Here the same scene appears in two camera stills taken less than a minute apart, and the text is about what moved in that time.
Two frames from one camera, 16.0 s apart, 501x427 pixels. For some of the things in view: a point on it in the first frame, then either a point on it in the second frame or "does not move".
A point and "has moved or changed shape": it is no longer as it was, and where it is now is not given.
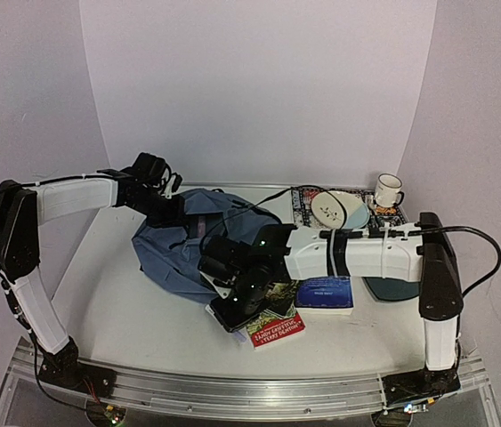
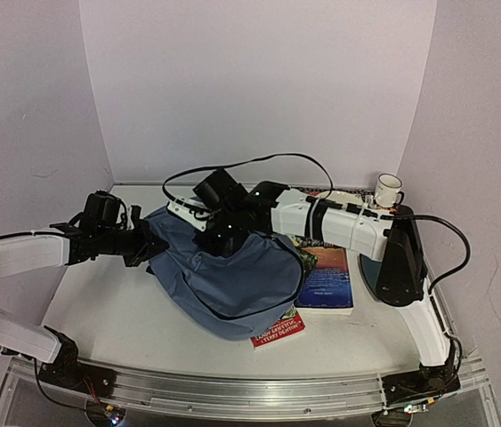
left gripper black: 176,219 -> 147,248
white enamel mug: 386,192 does not move
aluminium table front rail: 251,396 does not move
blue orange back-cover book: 329,295 does not move
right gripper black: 225,318 -> 222,240
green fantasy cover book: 280,296 has moved or changed shape
